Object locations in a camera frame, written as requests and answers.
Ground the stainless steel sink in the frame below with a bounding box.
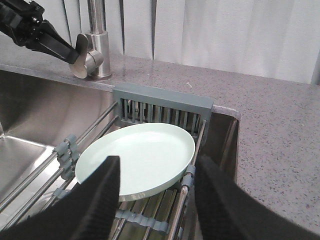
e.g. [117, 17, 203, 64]
[0, 70, 239, 240]

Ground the grey-green sink dish rack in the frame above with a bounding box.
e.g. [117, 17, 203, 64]
[0, 83, 213, 240]

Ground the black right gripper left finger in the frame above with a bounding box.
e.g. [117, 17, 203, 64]
[0, 155, 121, 240]

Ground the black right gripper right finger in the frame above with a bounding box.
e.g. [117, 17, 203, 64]
[194, 155, 320, 240]

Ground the white pleated curtain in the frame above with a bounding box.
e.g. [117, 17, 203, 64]
[34, 0, 320, 85]

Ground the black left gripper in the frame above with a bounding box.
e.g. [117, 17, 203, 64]
[0, 0, 78, 64]

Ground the light green round plate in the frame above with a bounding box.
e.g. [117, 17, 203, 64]
[75, 123, 196, 202]

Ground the steel kitchen faucet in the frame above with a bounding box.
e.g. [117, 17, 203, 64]
[69, 0, 112, 79]

